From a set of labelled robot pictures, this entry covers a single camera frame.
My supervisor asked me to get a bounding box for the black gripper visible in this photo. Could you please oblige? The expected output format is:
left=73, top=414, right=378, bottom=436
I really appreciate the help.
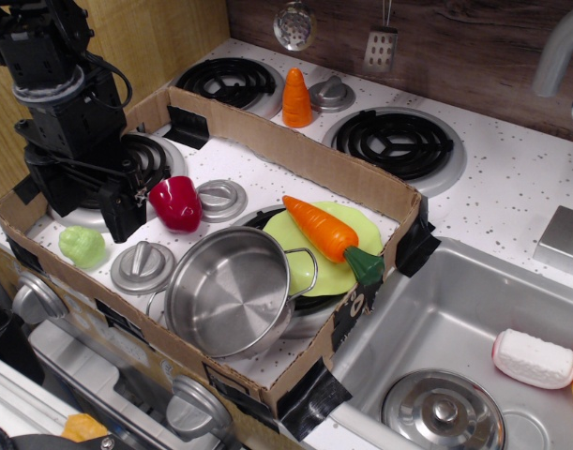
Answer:
left=23, top=119, right=146, bottom=243

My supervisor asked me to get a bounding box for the orange toy carrot green top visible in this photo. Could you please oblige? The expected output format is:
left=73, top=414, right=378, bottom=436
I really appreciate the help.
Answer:
left=282, top=196, right=385, bottom=285

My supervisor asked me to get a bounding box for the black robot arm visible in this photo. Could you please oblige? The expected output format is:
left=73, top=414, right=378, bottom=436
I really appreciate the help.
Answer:
left=0, top=1, right=146, bottom=243

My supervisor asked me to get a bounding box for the light green plastic plate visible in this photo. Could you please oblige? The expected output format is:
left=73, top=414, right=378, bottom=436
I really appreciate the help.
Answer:
left=264, top=196, right=383, bottom=296

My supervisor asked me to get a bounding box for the black burner under plate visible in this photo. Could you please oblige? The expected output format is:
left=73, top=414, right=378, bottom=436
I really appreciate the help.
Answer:
left=234, top=204, right=355, bottom=339

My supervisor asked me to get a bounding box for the red toy bell pepper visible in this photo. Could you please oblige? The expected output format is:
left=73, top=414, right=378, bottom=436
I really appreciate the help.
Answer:
left=148, top=175, right=203, bottom=233

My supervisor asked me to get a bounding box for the black burner front left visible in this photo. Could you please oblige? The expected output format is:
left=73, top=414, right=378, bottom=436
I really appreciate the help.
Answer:
left=47, top=132, right=188, bottom=233

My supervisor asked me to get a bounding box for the light green toy vegetable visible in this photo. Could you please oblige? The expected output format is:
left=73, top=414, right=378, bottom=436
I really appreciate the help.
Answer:
left=58, top=226, right=106, bottom=269

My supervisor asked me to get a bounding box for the silver stove knob front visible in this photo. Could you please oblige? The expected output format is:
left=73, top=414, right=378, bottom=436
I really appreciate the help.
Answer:
left=110, top=241, right=176, bottom=295

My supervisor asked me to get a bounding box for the silver stove knob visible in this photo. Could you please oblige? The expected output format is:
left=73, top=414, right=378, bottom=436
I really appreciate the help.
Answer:
left=196, top=179, right=248, bottom=223
left=110, top=241, right=176, bottom=295
left=309, top=75, right=355, bottom=113

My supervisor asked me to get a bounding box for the silver stove knob centre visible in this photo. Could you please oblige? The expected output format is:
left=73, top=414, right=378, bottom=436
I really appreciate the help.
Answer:
left=196, top=179, right=248, bottom=223

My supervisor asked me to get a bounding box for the cardboard fence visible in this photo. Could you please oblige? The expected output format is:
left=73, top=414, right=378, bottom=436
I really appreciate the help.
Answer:
left=0, top=87, right=427, bottom=448

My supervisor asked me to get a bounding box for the silver oven knob left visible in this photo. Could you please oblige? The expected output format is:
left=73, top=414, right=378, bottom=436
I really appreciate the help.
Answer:
left=12, top=272, right=68, bottom=324

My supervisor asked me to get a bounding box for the silver oven knob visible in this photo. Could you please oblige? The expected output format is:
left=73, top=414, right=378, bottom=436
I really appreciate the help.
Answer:
left=12, top=272, right=68, bottom=324
left=165, top=375, right=233, bottom=441

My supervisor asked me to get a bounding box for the stainless steel pot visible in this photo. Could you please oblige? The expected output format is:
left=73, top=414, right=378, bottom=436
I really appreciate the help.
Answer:
left=159, top=226, right=297, bottom=361

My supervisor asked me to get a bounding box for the orange toy cone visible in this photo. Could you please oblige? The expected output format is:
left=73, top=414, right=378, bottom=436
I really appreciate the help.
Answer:
left=282, top=67, right=312, bottom=128

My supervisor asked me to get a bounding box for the silver oven knob right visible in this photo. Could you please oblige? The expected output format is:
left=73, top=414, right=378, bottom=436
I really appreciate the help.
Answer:
left=165, top=375, right=233, bottom=441

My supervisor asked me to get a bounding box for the yellow orange toy piece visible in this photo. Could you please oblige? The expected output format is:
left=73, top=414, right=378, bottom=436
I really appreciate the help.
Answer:
left=61, top=413, right=109, bottom=443

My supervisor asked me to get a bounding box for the silver stove knob back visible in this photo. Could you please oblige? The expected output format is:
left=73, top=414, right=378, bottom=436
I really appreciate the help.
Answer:
left=309, top=75, right=355, bottom=113

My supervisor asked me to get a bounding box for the hanging silver strainer spoon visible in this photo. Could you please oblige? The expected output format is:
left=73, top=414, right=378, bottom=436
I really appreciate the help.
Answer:
left=273, top=1, right=317, bottom=52

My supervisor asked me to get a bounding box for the hanging silver spatula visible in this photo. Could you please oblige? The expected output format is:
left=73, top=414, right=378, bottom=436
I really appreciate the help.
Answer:
left=363, top=1, right=399, bottom=74

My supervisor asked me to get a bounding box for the black burner back right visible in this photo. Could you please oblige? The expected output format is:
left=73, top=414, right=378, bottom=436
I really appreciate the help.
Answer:
left=323, top=107, right=467, bottom=198

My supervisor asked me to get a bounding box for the stainless steel sink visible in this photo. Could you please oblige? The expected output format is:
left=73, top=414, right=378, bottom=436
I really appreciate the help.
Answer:
left=306, top=239, right=573, bottom=449

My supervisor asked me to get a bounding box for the steel pot lid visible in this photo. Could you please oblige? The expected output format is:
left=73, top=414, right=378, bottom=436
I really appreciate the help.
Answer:
left=380, top=369, right=506, bottom=449

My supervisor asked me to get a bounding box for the white and red toy food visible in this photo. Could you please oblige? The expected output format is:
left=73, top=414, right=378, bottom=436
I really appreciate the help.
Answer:
left=491, top=329, right=573, bottom=390

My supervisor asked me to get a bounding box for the silver faucet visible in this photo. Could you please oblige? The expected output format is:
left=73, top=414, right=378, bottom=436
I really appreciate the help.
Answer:
left=532, top=9, right=573, bottom=98

